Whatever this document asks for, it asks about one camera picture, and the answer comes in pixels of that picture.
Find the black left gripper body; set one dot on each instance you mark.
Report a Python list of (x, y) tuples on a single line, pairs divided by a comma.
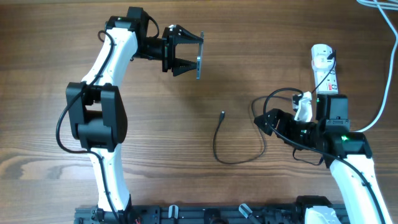
[(168, 50)]

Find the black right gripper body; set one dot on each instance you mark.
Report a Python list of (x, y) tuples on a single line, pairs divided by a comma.
[(291, 128)]

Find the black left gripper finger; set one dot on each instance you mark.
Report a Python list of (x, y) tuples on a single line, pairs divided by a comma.
[(183, 36), (181, 66)]

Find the blue screen Galaxy smartphone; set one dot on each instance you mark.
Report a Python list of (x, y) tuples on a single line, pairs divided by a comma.
[(200, 55)]

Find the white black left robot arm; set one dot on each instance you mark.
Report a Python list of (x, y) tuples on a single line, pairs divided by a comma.
[(95, 108)]

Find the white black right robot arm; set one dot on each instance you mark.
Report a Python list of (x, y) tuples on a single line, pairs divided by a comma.
[(346, 154)]

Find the white USB charger plug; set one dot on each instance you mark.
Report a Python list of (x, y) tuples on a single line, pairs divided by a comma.
[(321, 63)]

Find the white power strip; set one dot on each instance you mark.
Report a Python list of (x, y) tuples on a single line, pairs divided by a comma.
[(325, 81)]

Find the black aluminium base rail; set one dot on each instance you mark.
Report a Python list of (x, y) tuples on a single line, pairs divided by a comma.
[(279, 213)]

